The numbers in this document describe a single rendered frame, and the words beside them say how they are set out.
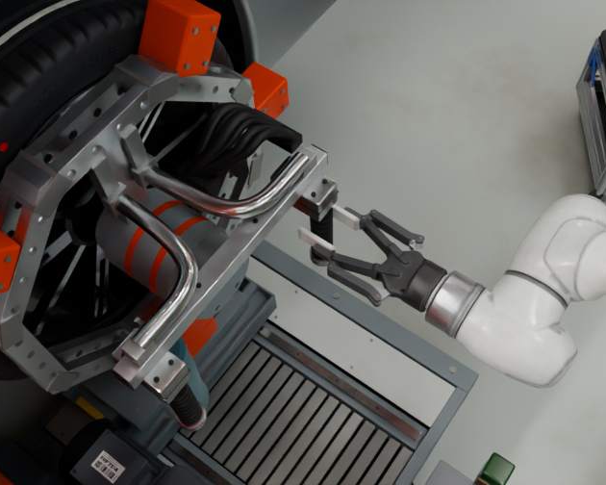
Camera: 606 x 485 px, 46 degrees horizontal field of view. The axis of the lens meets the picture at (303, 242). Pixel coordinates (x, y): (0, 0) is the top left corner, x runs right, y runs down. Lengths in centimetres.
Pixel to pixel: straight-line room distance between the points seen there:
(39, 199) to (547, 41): 205
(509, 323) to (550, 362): 7
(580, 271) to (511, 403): 94
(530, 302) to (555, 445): 93
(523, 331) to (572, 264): 12
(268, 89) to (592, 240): 57
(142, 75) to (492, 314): 58
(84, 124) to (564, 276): 68
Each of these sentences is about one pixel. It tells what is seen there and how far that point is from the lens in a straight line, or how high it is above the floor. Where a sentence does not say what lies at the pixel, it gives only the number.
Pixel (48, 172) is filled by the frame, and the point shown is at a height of 112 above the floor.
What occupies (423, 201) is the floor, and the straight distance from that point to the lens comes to 218.
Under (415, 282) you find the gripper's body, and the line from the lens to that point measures 108.
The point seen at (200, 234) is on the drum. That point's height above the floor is 92.
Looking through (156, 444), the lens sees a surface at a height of 15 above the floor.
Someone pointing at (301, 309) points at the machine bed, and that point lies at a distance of 192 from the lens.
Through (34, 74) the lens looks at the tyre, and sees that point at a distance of 96.
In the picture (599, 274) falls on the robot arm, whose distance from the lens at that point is 107.
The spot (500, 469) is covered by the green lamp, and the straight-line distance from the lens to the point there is 122.
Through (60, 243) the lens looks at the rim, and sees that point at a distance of 119.
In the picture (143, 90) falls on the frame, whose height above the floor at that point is 112.
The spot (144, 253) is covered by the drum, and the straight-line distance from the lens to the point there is 108.
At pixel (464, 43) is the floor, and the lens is 261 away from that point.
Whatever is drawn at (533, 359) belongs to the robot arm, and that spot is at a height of 87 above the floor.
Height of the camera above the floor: 182
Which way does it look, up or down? 60 degrees down
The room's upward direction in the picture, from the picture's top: 5 degrees counter-clockwise
